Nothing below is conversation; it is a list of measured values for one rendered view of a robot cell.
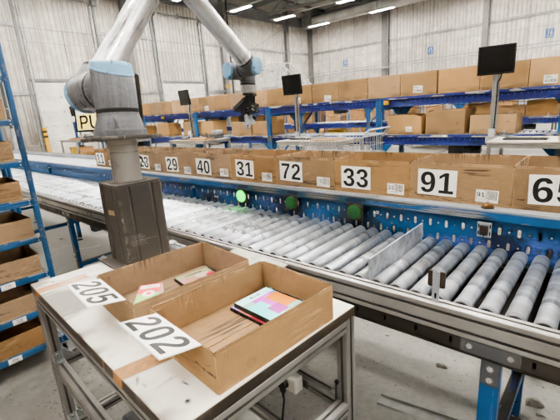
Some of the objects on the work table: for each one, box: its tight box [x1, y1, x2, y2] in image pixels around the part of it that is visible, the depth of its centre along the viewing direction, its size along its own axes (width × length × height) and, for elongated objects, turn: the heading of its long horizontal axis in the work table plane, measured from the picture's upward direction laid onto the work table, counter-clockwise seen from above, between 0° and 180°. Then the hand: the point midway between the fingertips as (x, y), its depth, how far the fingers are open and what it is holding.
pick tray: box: [97, 242, 249, 323], centre depth 119 cm, size 28×38×10 cm
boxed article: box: [133, 283, 164, 308], centre depth 115 cm, size 7×13×4 cm, turn 25°
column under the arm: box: [98, 175, 176, 269], centre depth 152 cm, size 26×26×33 cm
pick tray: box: [149, 261, 333, 396], centre depth 98 cm, size 28×38×10 cm
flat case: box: [174, 267, 218, 286], centre depth 127 cm, size 14×19×2 cm
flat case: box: [234, 287, 304, 323], centre depth 105 cm, size 14×19×2 cm
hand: (247, 127), depth 230 cm, fingers closed
